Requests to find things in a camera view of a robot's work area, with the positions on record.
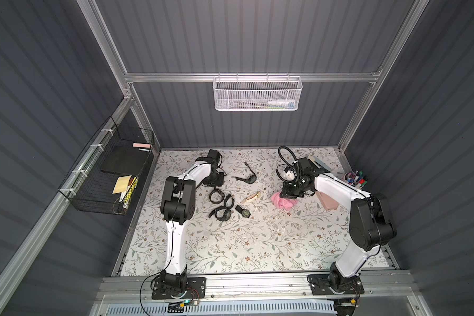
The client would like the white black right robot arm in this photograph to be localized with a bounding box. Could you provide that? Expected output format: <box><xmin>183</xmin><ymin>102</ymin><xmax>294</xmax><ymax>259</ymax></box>
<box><xmin>276</xmin><ymin>158</ymin><xmax>397</xmax><ymax>294</ymax></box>

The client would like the beige strap watch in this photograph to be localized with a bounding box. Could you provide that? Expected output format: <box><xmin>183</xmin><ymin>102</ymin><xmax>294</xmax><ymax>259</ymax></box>
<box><xmin>245</xmin><ymin>192</ymin><xmax>262</xmax><ymax>203</ymax></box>

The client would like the yellow sticky note pad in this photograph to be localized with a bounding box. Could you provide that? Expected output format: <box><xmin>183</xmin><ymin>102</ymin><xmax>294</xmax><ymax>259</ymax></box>
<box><xmin>113</xmin><ymin>175</ymin><xmax>133</xmax><ymax>194</ymax></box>

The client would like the pink case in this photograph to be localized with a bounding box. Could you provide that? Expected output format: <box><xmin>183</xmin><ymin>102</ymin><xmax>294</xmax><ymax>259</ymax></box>
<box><xmin>315</xmin><ymin>191</ymin><xmax>339</xmax><ymax>211</ymax></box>

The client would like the black wire basket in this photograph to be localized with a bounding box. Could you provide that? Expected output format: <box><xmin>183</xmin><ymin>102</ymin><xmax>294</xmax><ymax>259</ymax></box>
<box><xmin>59</xmin><ymin>119</ymin><xmax>155</xmax><ymax>215</ymax></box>

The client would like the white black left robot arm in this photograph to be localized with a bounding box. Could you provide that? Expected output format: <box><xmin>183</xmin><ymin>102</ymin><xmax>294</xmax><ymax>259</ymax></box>
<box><xmin>159</xmin><ymin>150</ymin><xmax>225</xmax><ymax>296</ymax></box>

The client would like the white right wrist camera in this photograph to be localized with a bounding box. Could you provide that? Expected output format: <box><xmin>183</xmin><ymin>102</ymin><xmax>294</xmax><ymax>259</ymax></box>
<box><xmin>284</xmin><ymin>167</ymin><xmax>296</xmax><ymax>181</ymax></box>

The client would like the green dial watch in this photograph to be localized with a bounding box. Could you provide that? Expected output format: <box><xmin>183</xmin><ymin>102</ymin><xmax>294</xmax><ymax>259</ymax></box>
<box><xmin>236</xmin><ymin>205</ymin><xmax>251</xmax><ymax>218</ymax></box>

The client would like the black watch lower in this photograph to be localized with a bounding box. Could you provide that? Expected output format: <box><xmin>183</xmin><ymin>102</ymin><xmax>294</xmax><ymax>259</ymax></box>
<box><xmin>209</xmin><ymin>206</ymin><xmax>232</xmax><ymax>222</ymax></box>

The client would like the white wire basket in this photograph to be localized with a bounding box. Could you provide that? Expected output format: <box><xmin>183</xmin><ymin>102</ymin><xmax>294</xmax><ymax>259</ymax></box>
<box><xmin>213</xmin><ymin>75</ymin><xmax>303</xmax><ymax>111</ymax></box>

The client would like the pink cloth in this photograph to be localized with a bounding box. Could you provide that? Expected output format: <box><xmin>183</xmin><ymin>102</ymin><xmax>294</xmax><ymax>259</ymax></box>
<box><xmin>271</xmin><ymin>192</ymin><xmax>298</xmax><ymax>211</ymax></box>

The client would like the black notebook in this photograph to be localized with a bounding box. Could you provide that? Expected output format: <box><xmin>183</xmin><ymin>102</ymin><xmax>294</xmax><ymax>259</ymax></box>
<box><xmin>100</xmin><ymin>146</ymin><xmax>150</xmax><ymax>176</ymax></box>

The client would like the pink pen cup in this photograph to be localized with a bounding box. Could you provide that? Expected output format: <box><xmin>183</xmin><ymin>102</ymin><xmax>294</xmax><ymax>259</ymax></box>
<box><xmin>344</xmin><ymin>176</ymin><xmax>361</xmax><ymax>188</ymax></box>

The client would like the black strap wristwatch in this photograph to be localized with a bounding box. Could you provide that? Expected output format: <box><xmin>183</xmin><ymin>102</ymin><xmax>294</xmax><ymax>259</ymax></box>
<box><xmin>234</xmin><ymin>161</ymin><xmax>258</xmax><ymax>184</ymax></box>

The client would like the black watch upper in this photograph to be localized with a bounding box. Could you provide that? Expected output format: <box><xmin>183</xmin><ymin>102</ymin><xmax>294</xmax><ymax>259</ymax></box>
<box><xmin>209</xmin><ymin>188</ymin><xmax>226</xmax><ymax>204</ymax></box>

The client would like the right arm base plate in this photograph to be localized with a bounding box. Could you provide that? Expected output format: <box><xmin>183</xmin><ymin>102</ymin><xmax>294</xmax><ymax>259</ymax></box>
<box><xmin>307</xmin><ymin>272</ymin><xmax>365</xmax><ymax>296</ymax></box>

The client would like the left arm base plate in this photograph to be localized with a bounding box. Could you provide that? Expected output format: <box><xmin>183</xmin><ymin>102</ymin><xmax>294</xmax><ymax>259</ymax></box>
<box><xmin>151</xmin><ymin>277</ymin><xmax>207</xmax><ymax>300</ymax></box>

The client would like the coloured markers bunch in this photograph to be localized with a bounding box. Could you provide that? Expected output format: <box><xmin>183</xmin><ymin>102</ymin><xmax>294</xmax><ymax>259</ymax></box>
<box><xmin>344</xmin><ymin>171</ymin><xmax>368</xmax><ymax>188</ymax></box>

